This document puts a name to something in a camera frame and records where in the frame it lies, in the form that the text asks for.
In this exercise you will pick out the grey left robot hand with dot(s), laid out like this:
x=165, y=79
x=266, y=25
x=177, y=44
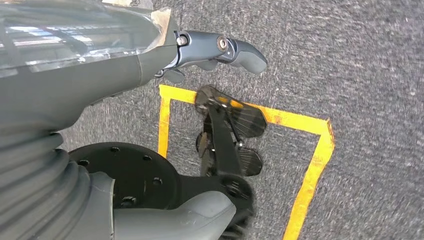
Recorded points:
x=82, y=66

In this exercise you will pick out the black robot leg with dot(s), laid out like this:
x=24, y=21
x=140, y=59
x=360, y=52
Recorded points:
x=132, y=172

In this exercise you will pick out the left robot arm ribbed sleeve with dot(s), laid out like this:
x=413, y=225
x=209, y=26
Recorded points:
x=33, y=185

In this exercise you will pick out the black ribbed robot foot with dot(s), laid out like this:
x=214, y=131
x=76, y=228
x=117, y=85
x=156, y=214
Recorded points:
x=248, y=121

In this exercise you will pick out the yellow floor tape square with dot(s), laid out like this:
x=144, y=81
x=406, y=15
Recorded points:
x=298, y=121

